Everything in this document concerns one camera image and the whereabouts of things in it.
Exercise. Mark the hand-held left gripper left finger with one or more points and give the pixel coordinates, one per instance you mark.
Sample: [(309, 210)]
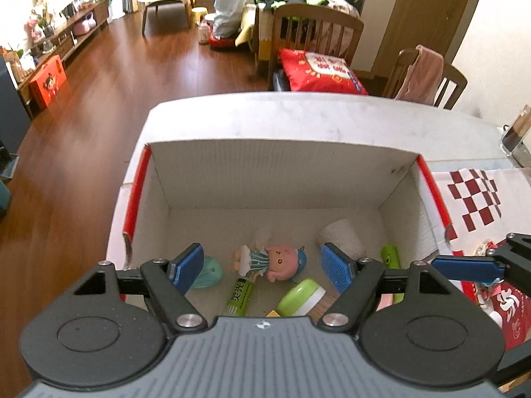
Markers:
[(188, 265)]

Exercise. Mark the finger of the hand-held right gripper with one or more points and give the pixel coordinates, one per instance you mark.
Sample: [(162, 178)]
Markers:
[(464, 268)]

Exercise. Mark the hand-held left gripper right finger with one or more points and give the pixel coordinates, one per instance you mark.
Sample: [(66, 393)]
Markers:
[(337, 269)]

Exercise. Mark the teal egg-shaped toy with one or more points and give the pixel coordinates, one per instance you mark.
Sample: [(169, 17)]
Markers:
[(209, 273)]

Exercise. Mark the white and blue toy figure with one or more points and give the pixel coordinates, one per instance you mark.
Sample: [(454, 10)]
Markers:
[(489, 292)]

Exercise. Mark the clear jar with green lid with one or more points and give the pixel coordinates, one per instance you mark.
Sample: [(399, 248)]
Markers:
[(300, 298)]

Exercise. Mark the plain green plastic tube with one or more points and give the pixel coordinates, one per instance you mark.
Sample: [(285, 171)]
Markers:
[(390, 257)]

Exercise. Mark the pig doll with blue hat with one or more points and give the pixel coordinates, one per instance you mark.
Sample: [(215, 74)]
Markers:
[(278, 261)]

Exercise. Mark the labelled green glue tube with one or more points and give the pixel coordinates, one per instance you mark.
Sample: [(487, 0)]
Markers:
[(239, 296)]

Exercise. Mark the small yellow box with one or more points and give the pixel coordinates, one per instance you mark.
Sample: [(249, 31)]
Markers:
[(273, 313)]

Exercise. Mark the red and white cardboard box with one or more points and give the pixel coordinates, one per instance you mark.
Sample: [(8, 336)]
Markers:
[(273, 178)]

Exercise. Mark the clear round toy case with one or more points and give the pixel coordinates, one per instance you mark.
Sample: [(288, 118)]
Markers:
[(483, 248)]

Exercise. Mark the drinking glass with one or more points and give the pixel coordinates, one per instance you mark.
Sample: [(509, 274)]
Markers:
[(516, 132)]

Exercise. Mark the pink towel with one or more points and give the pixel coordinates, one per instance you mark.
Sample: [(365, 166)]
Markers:
[(421, 74)]

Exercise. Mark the red printed cushion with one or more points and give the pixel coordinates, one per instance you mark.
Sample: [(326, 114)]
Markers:
[(321, 70)]

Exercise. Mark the red gift box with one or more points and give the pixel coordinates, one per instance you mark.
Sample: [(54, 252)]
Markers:
[(49, 81)]

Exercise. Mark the clear plastic bottle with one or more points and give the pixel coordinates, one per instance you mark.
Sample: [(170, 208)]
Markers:
[(203, 33)]

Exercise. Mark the wooden slatted chair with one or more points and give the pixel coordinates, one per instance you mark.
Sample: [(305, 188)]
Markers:
[(315, 29)]

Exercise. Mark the small yellow stool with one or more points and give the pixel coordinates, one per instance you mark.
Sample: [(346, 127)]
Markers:
[(199, 14)]

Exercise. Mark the wooden media cabinet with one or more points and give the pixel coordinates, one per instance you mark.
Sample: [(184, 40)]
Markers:
[(70, 37)]

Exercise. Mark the white plastic bag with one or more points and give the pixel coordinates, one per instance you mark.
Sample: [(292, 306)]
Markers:
[(230, 4)]

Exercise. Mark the round wooden coffee table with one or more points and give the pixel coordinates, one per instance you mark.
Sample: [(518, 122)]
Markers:
[(166, 0)]

